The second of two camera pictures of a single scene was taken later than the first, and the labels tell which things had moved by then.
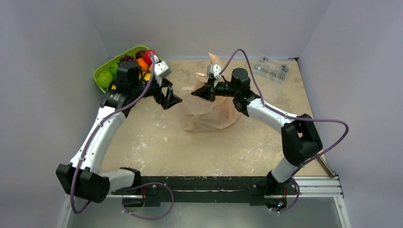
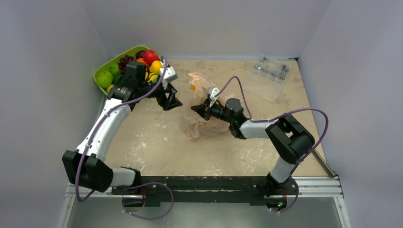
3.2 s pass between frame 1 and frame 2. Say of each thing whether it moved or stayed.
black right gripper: moved
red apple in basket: stayed
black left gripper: stayed
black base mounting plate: stayed
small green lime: stayed
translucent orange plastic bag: moved
